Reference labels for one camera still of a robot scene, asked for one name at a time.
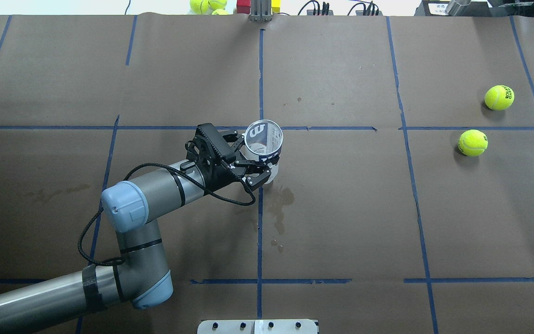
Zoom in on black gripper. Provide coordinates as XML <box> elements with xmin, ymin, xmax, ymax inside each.
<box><xmin>202</xmin><ymin>131</ymin><xmax>273</xmax><ymax>191</ymax></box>

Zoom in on clear tennis ball tube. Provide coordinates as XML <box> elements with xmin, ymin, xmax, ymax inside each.
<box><xmin>242</xmin><ymin>120</ymin><xmax>284</xmax><ymax>184</ymax></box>

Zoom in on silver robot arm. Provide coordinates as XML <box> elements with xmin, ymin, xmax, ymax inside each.
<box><xmin>0</xmin><ymin>126</ymin><xmax>283</xmax><ymax>334</ymax></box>

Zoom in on yellow tennis ball with logo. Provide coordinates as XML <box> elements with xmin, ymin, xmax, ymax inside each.
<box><xmin>484</xmin><ymin>85</ymin><xmax>515</xmax><ymax>111</ymax></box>

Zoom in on yellow cube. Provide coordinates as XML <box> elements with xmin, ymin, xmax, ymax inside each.
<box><xmin>271</xmin><ymin>0</ymin><xmax>281</xmax><ymax>13</ymax></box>

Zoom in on yellow balls on side table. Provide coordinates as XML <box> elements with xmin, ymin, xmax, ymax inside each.
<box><xmin>189</xmin><ymin>0</ymin><xmax>229</xmax><ymax>15</ymax></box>

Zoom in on silver metal cylinder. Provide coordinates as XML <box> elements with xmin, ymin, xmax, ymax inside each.
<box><xmin>445</xmin><ymin>0</ymin><xmax>472</xmax><ymax>17</ymax></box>

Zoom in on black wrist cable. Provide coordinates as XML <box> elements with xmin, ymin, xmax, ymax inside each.
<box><xmin>78</xmin><ymin>162</ymin><xmax>256</xmax><ymax>267</ymax></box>

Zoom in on aluminium frame post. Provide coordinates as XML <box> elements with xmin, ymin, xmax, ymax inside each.
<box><xmin>248</xmin><ymin>0</ymin><xmax>273</xmax><ymax>22</ymax></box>

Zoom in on white camera pole with base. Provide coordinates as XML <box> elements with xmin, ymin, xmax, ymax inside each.
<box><xmin>197</xmin><ymin>319</ymin><xmax>320</xmax><ymax>334</ymax></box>

